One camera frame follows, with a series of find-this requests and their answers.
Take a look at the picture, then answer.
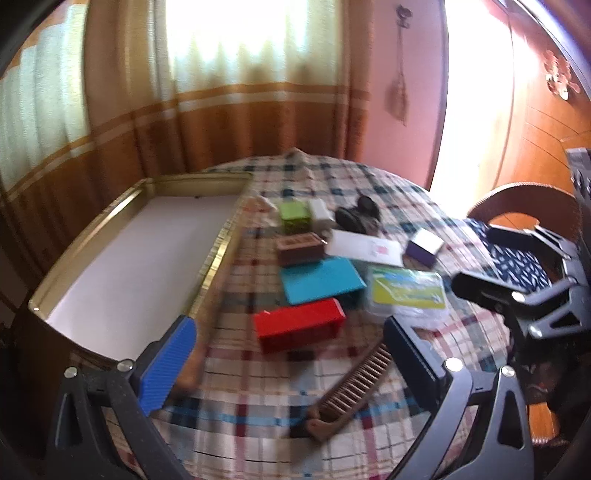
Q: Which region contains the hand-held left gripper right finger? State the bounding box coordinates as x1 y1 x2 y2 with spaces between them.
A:
384 316 540 480

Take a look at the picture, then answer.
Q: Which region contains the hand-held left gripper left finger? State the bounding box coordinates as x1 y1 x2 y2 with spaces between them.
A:
44 315 198 480

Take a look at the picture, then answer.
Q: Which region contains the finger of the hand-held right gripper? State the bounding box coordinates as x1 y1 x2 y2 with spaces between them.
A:
451 271 581 341
488 224 580 280

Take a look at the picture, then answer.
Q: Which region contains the purple box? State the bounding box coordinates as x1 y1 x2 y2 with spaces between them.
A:
405 228 445 271

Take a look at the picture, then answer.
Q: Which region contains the clear packet with green label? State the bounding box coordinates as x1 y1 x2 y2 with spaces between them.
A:
365 265 451 329

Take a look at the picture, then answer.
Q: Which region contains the gold tin box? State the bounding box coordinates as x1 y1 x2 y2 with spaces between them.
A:
28 173 254 370

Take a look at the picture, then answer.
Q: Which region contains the red building block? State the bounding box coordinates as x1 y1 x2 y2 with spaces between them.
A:
253 298 347 355

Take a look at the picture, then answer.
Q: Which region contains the teal building block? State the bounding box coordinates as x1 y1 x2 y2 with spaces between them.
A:
281 257 368 306

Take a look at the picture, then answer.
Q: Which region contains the white box with red label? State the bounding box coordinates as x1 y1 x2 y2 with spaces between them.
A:
325 229 403 267

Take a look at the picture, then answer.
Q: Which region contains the grey black hair scrunchie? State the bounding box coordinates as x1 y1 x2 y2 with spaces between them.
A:
335 195 382 232

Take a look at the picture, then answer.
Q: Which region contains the brown building block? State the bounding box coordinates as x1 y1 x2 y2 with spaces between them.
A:
277 233 325 267

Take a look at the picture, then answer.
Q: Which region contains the green building block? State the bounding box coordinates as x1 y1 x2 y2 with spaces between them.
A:
279 202 315 234

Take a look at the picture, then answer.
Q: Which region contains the blue feather print cushion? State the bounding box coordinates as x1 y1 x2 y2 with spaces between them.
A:
462 217 554 292

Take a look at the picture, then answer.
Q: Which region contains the brown folding comb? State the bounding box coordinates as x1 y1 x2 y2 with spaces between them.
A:
305 342 398 441

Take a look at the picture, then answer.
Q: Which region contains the brown wooden cabinet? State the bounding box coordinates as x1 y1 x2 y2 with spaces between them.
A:
443 0 591 220

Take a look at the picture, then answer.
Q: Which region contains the pink flower decoration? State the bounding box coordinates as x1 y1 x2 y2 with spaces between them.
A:
542 48 583 100

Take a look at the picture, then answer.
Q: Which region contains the small white box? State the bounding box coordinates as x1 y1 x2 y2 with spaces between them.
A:
308 198 334 230

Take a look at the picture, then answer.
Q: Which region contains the hanging tassel ornament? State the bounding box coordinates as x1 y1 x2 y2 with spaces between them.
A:
390 25 414 126

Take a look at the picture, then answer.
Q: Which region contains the orange white striped curtain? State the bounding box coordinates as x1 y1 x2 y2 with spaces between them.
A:
85 0 375 178
0 4 95 199

